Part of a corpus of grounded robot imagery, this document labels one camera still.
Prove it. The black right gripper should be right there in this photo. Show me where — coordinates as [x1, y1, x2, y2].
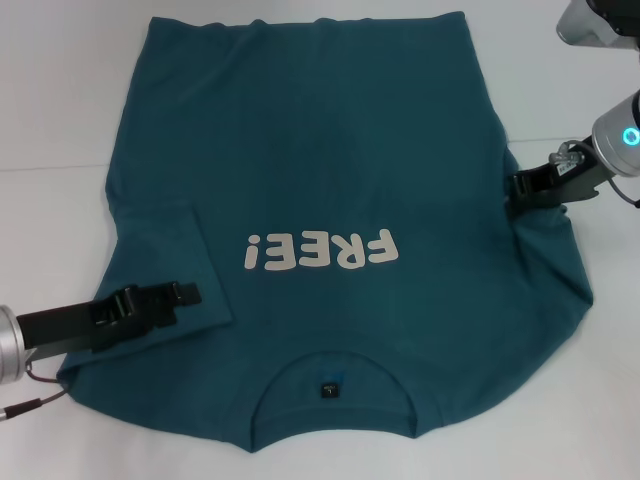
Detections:
[505, 149, 601, 217]

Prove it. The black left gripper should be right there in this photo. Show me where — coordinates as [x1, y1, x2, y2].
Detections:
[17, 282, 204, 351]

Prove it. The teal t-shirt with FREE print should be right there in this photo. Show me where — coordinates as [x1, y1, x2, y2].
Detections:
[54, 14, 596, 445]

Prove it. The right wrist cable with plug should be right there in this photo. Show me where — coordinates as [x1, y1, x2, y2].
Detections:
[549, 141, 640, 211]

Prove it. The wrist cable with plug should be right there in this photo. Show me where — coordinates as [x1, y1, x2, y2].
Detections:
[0, 362, 70, 420]
[549, 141, 640, 211]

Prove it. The left wrist cable with plug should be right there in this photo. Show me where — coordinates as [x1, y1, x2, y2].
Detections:
[0, 362, 70, 420]

